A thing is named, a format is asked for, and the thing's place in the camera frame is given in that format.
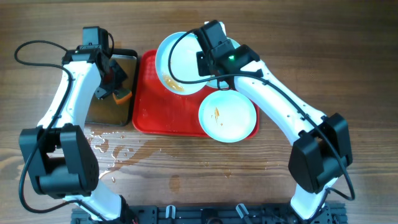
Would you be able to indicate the orange green sponge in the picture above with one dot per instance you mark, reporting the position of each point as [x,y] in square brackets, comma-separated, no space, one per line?
[121,95]

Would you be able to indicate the red plastic tray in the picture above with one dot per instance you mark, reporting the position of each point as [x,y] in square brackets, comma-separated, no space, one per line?
[159,111]

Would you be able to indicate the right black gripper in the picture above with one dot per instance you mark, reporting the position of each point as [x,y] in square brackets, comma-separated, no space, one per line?
[203,70]

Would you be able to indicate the light blue plate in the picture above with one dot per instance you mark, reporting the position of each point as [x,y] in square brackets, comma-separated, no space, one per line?
[222,85]
[227,116]
[183,64]

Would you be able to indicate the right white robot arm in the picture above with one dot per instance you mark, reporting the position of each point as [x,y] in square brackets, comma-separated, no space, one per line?
[321,147]

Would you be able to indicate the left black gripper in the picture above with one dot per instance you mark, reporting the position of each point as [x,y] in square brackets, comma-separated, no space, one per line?
[120,77]

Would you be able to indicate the black water tray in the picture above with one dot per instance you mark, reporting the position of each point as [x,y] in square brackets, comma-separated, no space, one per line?
[105,111]

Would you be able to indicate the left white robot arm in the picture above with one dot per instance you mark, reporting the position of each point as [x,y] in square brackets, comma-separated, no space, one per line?
[58,158]

